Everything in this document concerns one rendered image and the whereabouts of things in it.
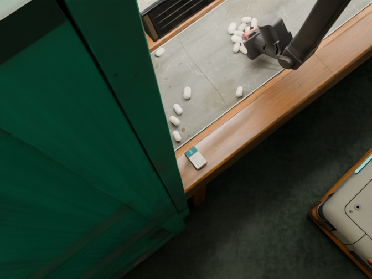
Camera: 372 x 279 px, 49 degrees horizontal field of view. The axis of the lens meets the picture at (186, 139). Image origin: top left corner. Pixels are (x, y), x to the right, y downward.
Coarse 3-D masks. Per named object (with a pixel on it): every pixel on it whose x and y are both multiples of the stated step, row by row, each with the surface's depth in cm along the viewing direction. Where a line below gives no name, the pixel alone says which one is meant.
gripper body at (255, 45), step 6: (252, 36) 118; (258, 36) 118; (246, 42) 118; (252, 42) 119; (258, 42) 117; (264, 42) 115; (246, 48) 119; (252, 48) 120; (258, 48) 118; (264, 48) 116; (252, 54) 121; (258, 54) 122
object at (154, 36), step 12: (168, 0) 92; (180, 0) 93; (192, 0) 95; (204, 0) 96; (144, 12) 91; (156, 12) 92; (168, 12) 93; (180, 12) 95; (192, 12) 96; (144, 24) 93; (156, 24) 93; (168, 24) 95; (180, 24) 97; (156, 36) 95
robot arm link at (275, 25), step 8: (264, 16) 110; (272, 16) 108; (264, 24) 107; (272, 24) 105; (280, 24) 106; (264, 32) 108; (272, 32) 107; (280, 32) 107; (288, 32) 108; (264, 40) 111; (272, 40) 109; (280, 40) 107; (288, 40) 109; (280, 48) 108; (280, 56) 108; (280, 64) 111; (288, 64) 106
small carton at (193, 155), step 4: (192, 148) 116; (196, 148) 116; (188, 152) 116; (192, 152) 116; (196, 152) 116; (188, 156) 116; (192, 156) 116; (196, 156) 115; (200, 156) 115; (192, 160) 115; (196, 160) 115; (200, 160) 115; (204, 160) 115; (196, 164) 115; (200, 164) 115; (204, 164) 116; (196, 168) 116
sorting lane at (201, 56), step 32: (256, 0) 133; (288, 0) 132; (352, 0) 132; (192, 32) 131; (224, 32) 130; (160, 64) 128; (192, 64) 128; (224, 64) 127; (256, 64) 127; (192, 96) 125; (224, 96) 125; (192, 128) 122
